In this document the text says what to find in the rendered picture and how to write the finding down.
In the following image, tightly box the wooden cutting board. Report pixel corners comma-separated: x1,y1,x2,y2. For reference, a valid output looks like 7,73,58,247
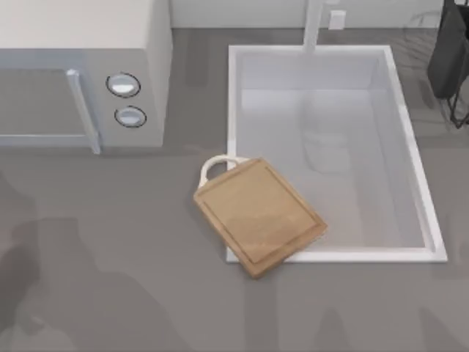
193,154,328,280

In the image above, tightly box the white sink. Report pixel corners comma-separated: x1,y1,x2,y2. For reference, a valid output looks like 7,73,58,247
225,44,448,264

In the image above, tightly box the small microwave knob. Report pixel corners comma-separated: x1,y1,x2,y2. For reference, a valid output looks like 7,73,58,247
114,105,148,128

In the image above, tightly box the pale microwave oven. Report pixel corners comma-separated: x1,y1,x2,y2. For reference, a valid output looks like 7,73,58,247
0,0,174,155

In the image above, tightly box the large microwave knob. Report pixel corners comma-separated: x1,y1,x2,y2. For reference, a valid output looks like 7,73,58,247
105,71,142,99

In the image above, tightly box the tall white tap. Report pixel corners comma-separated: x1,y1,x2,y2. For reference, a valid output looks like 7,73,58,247
303,0,340,54

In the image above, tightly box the microwave door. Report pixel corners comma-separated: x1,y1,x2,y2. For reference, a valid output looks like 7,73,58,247
0,67,102,155

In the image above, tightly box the microwave door handle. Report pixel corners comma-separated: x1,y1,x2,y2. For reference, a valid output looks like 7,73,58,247
65,68,102,155

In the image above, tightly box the white wall socket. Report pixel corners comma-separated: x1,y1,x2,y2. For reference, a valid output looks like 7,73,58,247
329,10,347,31

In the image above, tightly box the black wire rack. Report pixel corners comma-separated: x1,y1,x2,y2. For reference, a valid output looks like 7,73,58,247
427,0,469,130

